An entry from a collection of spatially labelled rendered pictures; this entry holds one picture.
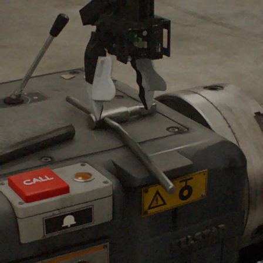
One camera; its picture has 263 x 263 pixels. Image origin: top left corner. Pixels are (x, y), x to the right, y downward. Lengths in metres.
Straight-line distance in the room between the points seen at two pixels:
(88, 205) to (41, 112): 0.28
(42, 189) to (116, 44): 0.22
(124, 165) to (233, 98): 0.38
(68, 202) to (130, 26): 0.24
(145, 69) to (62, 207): 0.26
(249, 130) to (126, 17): 0.37
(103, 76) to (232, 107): 0.33
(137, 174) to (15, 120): 0.26
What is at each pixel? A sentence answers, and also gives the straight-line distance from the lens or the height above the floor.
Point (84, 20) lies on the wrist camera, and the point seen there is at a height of 1.41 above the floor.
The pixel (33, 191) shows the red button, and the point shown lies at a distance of 0.88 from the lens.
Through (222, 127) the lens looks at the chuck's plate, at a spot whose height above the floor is 1.21.
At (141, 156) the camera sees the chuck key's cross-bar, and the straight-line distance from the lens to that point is 0.97.
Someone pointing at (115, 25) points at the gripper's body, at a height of 1.43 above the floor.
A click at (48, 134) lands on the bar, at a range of 1.02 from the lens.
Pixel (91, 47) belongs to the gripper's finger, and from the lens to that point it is 1.00.
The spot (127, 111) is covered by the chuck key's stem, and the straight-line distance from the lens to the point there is 1.10.
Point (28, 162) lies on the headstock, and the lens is 0.98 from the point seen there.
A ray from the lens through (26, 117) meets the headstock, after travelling 1.14.
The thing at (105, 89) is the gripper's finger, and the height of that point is 1.34.
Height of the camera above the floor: 1.66
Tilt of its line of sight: 22 degrees down
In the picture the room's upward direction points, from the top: straight up
